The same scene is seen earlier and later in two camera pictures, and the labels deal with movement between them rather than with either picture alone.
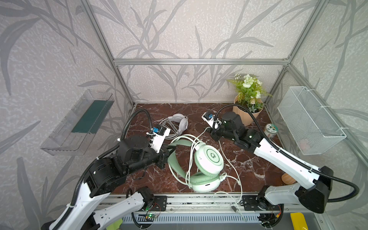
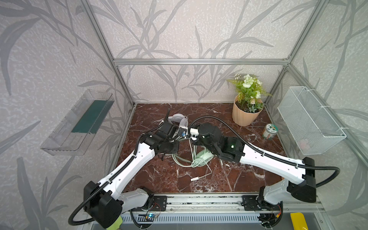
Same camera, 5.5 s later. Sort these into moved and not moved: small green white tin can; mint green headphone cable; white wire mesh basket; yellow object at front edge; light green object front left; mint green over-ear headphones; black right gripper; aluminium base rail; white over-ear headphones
Moved: mint green over-ear headphones; mint green headphone cable; black right gripper
Not moved: aluminium base rail; white wire mesh basket; small green white tin can; light green object front left; yellow object at front edge; white over-ear headphones
